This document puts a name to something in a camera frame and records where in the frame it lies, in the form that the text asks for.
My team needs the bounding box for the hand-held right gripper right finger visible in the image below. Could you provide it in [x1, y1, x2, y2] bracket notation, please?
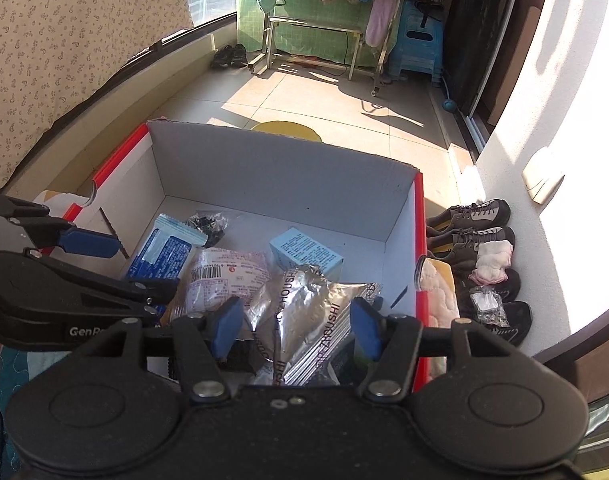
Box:
[348, 297, 532, 403]

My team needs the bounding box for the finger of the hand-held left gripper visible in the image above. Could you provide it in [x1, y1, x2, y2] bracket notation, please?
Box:
[0, 192, 124, 261]
[23, 249, 182, 320]

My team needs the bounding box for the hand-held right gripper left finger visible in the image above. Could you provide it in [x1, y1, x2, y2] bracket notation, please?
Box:
[77, 297, 246, 403]

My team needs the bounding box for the blue white wipes packet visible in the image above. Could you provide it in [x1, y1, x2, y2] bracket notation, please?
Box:
[125, 214, 208, 282]

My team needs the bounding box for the pink snack packet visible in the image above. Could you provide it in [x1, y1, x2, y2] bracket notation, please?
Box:
[172, 247, 270, 322]

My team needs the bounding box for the silver foil packet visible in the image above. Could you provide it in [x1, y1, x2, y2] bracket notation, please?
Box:
[244, 265, 385, 387]

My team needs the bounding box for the clear packet with dark contents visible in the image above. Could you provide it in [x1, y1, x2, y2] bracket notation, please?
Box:
[187, 211, 230, 249]

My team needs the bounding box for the light blue small box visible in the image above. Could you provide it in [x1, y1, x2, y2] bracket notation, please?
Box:
[269, 227, 345, 282]

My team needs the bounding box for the red cardboard box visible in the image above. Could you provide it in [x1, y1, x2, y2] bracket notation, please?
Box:
[34, 119, 429, 396]

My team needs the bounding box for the teal quilted blanket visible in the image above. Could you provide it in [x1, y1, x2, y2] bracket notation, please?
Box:
[0, 187, 461, 480]

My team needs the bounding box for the brown shoe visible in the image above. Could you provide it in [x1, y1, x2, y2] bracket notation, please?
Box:
[427, 226, 516, 271]
[427, 199, 511, 234]

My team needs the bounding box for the small clear plastic bag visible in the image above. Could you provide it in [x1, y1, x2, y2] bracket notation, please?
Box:
[467, 285, 507, 326]

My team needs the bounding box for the white pink cloth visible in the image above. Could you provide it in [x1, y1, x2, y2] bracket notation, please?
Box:
[468, 241, 514, 286]

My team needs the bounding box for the black shoe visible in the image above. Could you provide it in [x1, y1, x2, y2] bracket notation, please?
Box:
[457, 301, 533, 347]
[454, 270, 521, 306]

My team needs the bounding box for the floral curtain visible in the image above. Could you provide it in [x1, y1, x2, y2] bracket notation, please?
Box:
[0, 0, 195, 196]

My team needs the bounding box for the yellow round stool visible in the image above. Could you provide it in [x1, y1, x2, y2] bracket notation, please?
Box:
[252, 120, 322, 144]

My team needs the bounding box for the stack of blue plastic stools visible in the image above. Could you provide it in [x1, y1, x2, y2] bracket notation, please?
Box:
[387, 0, 447, 84]

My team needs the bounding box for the pink hanging garment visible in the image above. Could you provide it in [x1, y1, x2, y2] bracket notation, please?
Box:
[365, 0, 400, 48]

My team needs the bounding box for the dark sliding door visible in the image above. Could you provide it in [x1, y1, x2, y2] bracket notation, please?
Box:
[441, 0, 555, 127]

